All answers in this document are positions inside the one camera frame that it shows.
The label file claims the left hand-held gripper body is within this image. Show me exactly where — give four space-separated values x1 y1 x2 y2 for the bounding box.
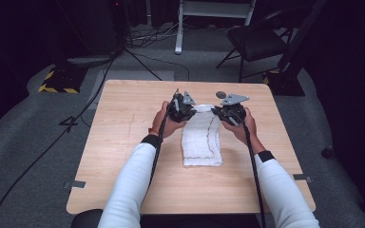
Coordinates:
167 88 198 124

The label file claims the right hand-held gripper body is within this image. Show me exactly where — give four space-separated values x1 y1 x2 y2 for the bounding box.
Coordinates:
217 92 251 127

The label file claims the white towel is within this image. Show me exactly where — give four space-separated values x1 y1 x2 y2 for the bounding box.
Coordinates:
181 104 224 168

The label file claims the person's left hand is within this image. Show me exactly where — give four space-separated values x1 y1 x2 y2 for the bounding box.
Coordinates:
151 101 188 140

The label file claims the person's right hand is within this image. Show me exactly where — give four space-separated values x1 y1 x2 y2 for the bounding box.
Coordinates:
221 106 259 147

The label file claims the black yellow striped stand base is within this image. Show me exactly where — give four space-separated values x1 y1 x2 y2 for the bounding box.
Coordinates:
262 67 306 97
38 65 89 95

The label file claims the black folding chair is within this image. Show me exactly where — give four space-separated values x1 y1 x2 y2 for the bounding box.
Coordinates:
215 9 296 84

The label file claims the white metal stand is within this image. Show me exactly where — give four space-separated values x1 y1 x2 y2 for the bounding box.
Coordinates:
174 0 258 56

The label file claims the grey tape piece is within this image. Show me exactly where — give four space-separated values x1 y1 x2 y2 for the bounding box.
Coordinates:
63 180 87 190
292 173 314 183

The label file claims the black stand pole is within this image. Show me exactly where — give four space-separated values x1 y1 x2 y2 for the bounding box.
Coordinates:
279 0 328 74

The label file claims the small black floor object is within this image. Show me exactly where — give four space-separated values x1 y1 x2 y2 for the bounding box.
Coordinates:
320 145 335 160

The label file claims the dark equipment cabinet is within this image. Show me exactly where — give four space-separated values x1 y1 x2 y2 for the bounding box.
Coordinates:
56 0 126 60

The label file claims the black round seat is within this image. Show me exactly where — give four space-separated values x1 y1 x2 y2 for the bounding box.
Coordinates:
70 208 105 228

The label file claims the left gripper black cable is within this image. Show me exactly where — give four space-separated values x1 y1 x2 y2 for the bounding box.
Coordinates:
142 117 169 207

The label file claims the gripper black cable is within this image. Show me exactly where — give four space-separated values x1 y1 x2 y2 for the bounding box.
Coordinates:
240 122 268 228
142 117 169 207

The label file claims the thin black floor cable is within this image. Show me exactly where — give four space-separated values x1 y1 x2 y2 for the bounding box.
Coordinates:
123 47 191 83

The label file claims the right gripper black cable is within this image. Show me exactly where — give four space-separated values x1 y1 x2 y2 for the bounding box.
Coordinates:
240 122 268 228

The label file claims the bundle of floor cables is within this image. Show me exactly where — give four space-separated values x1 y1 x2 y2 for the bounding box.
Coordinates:
125 24 186 49

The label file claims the long black floor cable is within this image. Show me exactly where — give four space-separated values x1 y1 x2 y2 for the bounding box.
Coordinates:
0 56 117 228

